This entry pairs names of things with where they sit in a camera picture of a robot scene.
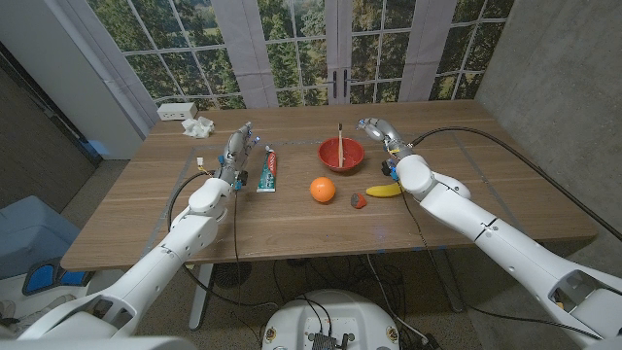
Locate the orange fruit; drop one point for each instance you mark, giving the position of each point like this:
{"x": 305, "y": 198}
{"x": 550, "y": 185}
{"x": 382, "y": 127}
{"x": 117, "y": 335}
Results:
{"x": 322, "y": 189}

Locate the green red toothpaste tube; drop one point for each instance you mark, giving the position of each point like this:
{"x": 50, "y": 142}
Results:
{"x": 267, "y": 172}

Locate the grey table leg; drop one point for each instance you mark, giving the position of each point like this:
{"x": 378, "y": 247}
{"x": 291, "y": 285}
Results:
{"x": 449, "y": 287}

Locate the blue black foot pad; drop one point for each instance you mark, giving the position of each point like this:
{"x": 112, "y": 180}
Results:
{"x": 41, "y": 277}

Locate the wooden toothbrush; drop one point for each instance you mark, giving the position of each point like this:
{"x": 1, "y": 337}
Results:
{"x": 340, "y": 146}

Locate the red bowl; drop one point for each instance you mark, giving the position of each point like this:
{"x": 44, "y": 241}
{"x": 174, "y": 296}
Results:
{"x": 354, "y": 153}

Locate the round black floor fan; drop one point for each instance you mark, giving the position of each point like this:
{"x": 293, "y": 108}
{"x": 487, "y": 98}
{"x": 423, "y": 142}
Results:
{"x": 232, "y": 274}

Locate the printed window backdrop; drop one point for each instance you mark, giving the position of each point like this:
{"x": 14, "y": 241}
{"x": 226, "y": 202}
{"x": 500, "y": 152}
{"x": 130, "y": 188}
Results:
{"x": 194, "y": 48}

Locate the white robot chest panel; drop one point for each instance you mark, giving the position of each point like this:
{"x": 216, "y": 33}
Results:
{"x": 97, "y": 344}

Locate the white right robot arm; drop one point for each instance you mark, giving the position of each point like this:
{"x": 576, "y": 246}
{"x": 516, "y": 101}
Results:
{"x": 486, "y": 228}

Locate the crumpled white tissue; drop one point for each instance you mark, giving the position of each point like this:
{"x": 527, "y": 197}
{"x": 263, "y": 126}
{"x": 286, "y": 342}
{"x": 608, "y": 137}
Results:
{"x": 198, "y": 128}

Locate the yellow toy banana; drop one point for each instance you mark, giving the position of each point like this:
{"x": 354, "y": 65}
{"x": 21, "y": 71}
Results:
{"x": 381, "y": 191}

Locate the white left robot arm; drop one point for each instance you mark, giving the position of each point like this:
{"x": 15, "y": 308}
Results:
{"x": 160, "y": 257}

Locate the small red grey toy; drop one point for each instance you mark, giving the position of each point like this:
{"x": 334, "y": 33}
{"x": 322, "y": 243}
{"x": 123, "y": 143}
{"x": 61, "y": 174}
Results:
{"x": 358, "y": 200}

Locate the white robot torso base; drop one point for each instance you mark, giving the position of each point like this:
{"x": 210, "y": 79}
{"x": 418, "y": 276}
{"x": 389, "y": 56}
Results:
{"x": 340, "y": 311}

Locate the white power strip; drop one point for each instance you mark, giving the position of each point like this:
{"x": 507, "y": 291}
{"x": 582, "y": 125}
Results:
{"x": 176, "y": 112}

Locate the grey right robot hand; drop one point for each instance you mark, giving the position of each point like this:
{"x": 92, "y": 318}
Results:
{"x": 384, "y": 130}

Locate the white table leg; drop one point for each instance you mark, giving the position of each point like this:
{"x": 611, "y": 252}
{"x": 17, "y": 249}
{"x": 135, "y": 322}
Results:
{"x": 199, "y": 301}

